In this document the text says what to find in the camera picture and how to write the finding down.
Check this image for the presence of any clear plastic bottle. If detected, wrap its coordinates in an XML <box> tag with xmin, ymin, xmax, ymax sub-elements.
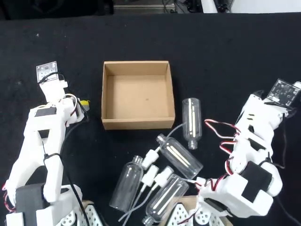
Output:
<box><xmin>142</xmin><ymin>173</ymin><xmax>190</xmax><ymax>225</ymax></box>
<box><xmin>156</xmin><ymin>133</ymin><xmax>204</xmax><ymax>180</ymax></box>
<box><xmin>109</xmin><ymin>155</ymin><xmax>144</xmax><ymax>210</ymax></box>
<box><xmin>182</xmin><ymin>97</ymin><xmax>203</xmax><ymax>150</ymax></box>

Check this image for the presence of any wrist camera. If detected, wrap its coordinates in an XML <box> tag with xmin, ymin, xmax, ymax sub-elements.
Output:
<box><xmin>36</xmin><ymin>61</ymin><xmax>59</xmax><ymax>83</ymax></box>
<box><xmin>265</xmin><ymin>79</ymin><xmax>301</xmax><ymax>109</ymax></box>

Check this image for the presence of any white spray top with tube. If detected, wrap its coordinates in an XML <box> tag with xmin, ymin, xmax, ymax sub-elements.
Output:
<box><xmin>122</xmin><ymin>165</ymin><xmax>175</xmax><ymax>226</ymax></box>
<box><xmin>118</xmin><ymin>164</ymin><xmax>161</xmax><ymax>222</ymax></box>
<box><xmin>142</xmin><ymin>123</ymin><xmax>186</xmax><ymax>170</ymax></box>

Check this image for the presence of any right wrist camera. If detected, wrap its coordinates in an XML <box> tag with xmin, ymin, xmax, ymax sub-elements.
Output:
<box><xmin>265</xmin><ymin>79</ymin><xmax>301</xmax><ymax>109</ymax></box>

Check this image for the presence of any black cable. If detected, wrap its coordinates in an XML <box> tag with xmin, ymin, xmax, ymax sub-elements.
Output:
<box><xmin>60</xmin><ymin>113</ymin><xmax>91</xmax><ymax>226</ymax></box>
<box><xmin>270</xmin><ymin>107</ymin><xmax>297</xmax><ymax>169</ymax></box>

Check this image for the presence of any open cardboard box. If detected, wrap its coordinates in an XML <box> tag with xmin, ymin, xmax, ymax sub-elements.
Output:
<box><xmin>101</xmin><ymin>60</ymin><xmax>176</xmax><ymax>130</ymax></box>

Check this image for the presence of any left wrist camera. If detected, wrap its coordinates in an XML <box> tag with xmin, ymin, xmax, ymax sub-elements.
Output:
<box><xmin>36</xmin><ymin>61</ymin><xmax>59</xmax><ymax>83</ymax></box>

